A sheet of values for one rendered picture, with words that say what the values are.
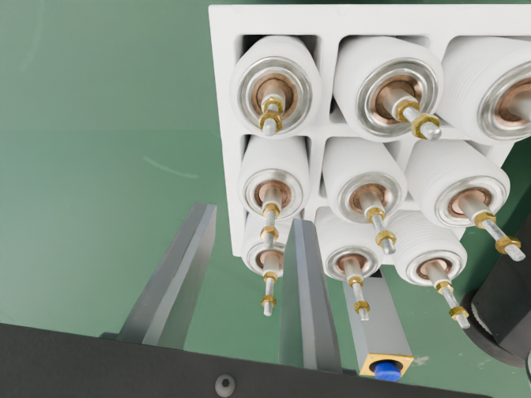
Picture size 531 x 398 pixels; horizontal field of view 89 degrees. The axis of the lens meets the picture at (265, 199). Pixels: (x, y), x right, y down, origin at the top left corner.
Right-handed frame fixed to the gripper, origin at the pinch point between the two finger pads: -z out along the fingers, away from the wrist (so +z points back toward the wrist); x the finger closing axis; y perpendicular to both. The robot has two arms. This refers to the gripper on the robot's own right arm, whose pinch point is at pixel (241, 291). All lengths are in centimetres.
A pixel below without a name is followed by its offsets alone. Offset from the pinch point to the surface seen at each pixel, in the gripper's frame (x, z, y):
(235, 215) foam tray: 3.2, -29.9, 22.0
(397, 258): -22.2, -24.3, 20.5
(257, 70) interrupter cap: 2.0, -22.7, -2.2
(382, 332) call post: -24.3, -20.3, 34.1
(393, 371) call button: -25.2, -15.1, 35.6
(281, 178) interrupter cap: -2.4, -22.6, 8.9
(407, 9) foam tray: -12.1, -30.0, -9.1
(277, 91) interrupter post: -0.2, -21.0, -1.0
